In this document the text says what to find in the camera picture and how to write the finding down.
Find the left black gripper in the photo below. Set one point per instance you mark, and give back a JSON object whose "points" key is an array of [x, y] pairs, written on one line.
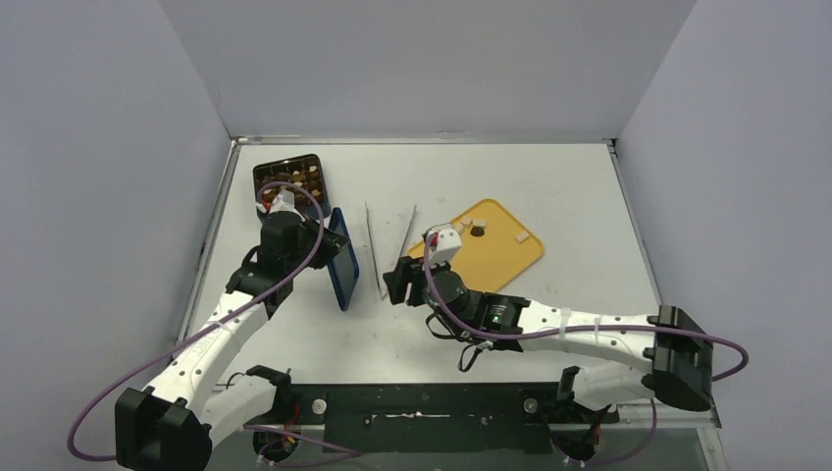
{"points": [[331, 243]]}

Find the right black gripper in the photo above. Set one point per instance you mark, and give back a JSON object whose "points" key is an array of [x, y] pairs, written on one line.
{"points": [[401, 286]]}

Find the blue box lid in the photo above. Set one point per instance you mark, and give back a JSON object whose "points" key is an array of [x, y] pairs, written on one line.
{"points": [[344, 269]]}

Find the metal tongs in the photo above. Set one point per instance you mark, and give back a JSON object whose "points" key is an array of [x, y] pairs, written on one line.
{"points": [[389, 230]]}

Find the blue chocolate box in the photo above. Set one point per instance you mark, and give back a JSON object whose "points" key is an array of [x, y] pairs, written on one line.
{"points": [[305, 171]]}

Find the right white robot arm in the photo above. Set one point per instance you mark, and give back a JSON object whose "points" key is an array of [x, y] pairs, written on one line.
{"points": [[664, 355]]}

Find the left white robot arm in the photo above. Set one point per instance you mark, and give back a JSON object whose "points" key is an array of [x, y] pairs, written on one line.
{"points": [[176, 420]]}

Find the yellow plastic tray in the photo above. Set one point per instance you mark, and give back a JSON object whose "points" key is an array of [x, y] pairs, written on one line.
{"points": [[490, 262]]}

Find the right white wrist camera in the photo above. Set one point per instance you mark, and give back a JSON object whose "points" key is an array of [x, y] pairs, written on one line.
{"points": [[442, 242]]}

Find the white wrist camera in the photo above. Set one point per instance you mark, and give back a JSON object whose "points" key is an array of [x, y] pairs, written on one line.
{"points": [[274, 201], [442, 242]]}

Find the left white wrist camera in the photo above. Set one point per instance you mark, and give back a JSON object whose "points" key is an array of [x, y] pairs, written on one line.
{"points": [[274, 201]]}

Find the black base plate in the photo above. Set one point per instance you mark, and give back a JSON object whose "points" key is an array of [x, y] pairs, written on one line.
{"points": [[473, 417]]}

